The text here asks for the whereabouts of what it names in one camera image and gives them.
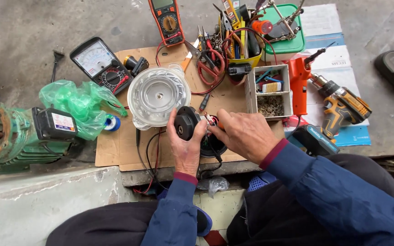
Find person's right hand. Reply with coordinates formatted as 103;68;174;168
208;109;282;165

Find person's left hand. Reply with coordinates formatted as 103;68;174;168
166;108;209;177

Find black round motor unit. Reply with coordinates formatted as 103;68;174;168
174;106;205;141

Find black round base housing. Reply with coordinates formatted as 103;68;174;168
199;115;228;159

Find white compartment parts box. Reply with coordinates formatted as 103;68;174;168
244;64;293;121

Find clear plastic bag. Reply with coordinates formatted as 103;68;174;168
197;176;230;199

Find blue plastic stool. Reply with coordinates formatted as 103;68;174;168
246;171;278;192

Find black test probe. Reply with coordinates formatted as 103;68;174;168
199;92;211;112

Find brown cardboard sheet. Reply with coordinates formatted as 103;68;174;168
95;44;286;172

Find black plug adapter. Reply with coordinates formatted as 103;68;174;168
227;62;252;85

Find clear plastic blender jar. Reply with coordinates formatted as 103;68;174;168
127;63;192;131

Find orange soldering gun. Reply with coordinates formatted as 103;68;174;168
285;41;336;117

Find blue solder spool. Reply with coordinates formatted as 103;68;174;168
103;113;122;132

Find yellow tub of tools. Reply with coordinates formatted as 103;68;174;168
213;0;263;70

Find person's right leg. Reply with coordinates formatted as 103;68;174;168
226;153;394;246

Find person's leg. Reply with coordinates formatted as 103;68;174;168
45;200;210;246
226;153;394;246

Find person's left leg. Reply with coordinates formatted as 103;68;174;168
45;200;210;246

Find black flashlight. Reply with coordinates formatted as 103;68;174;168
123;55;150;78

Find orange round cap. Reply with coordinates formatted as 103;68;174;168
251;19;274;35

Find metal helping hands stand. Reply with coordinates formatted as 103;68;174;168
252;0;306;44

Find green plastic bag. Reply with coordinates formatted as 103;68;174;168
39;79;128;141

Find black analog multimeter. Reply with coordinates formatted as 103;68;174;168
69;36;135;96

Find orange digital multimeter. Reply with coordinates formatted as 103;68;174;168
148;0;186;47

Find black power plug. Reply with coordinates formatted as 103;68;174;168
51;46;65;83

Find green electric pump motor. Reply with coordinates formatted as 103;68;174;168
0;102;78;177

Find black power cord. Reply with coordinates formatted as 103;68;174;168
135;128;223;191

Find red test lead wire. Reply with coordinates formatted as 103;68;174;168
155;27;278;96

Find teal cordless tool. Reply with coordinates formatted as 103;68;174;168
285;124;341;158

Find red handled scissors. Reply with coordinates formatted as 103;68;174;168
196;49;226;86

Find yellow black cordless drill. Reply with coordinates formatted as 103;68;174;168
309;72;373;138

